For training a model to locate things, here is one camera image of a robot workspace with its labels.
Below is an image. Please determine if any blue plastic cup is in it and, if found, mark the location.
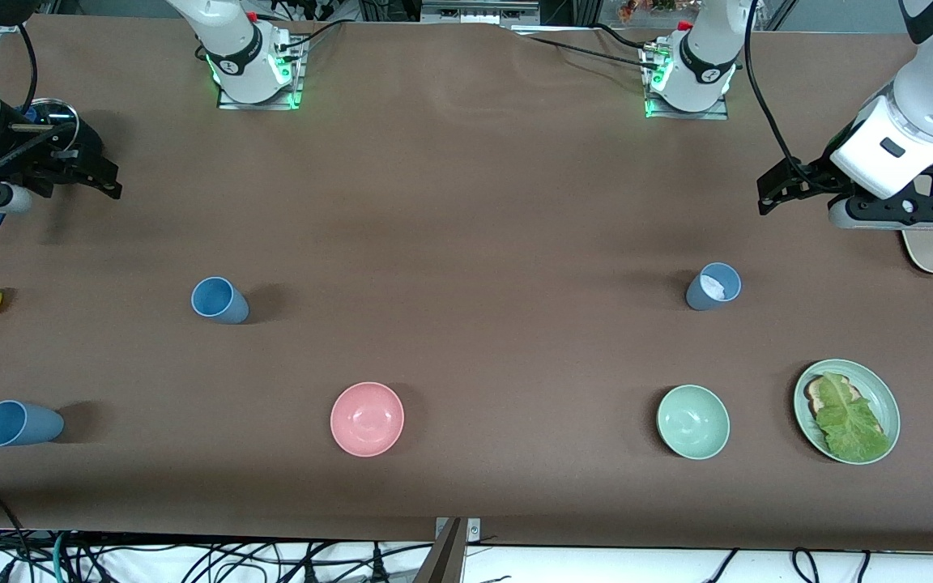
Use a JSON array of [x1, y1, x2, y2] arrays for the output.
[[191, 276, 250, 326], [0, 400, 65, 448]]

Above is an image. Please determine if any grey-blue plastic cup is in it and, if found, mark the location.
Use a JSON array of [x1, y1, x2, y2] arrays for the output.
[[685, 262, 743, 312]]

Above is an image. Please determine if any black base cable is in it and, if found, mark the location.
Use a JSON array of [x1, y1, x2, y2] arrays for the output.
[[525, 35, 662, 72], [276, 20, 347, 51], [592, 23, 658, 53]]

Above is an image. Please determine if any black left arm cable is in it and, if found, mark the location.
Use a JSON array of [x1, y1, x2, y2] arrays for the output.
[[744, 0, 822, 194]]

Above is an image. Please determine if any glass lid with blue knob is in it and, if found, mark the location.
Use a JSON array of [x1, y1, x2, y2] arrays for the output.
[[25, 97, 80, 138]]

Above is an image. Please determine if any pale green plate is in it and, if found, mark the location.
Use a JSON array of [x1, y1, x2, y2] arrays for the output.
[[793, 359, 901, 466]]

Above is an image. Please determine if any small metal bracket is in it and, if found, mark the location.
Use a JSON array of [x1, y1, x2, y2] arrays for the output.
[[434, 518, 481, 542]]

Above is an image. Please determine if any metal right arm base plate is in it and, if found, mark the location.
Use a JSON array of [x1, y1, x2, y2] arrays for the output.
[[218, 36, 305, 111]]

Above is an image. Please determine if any pink bowl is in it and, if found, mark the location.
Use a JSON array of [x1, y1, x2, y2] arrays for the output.
[[330, 381, 406, 458]]

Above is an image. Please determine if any green lettuce leaf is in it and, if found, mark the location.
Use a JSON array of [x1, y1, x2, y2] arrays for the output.
[[815, 372, 893, 462]]

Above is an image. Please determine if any brown table cover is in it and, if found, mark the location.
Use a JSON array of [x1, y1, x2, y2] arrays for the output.
[[0, 12, 933, 553]]

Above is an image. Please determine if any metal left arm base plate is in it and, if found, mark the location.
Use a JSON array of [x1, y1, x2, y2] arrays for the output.
[[643, 40, 731, 121]]

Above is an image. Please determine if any pale green bowl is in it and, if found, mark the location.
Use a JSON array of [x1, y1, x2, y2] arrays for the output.
[[656, 384, 731, 461]]

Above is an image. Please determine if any aluminium frame rail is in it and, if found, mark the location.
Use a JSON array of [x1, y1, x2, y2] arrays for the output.
[[422, 0, 542, 25]]

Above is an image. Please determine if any toasted bread slice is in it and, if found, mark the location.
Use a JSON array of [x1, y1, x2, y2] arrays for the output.
[[807, 375, 884, 436]]

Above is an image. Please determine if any brown post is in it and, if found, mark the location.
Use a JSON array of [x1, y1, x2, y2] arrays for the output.
[[414, 518, 467, 583]]

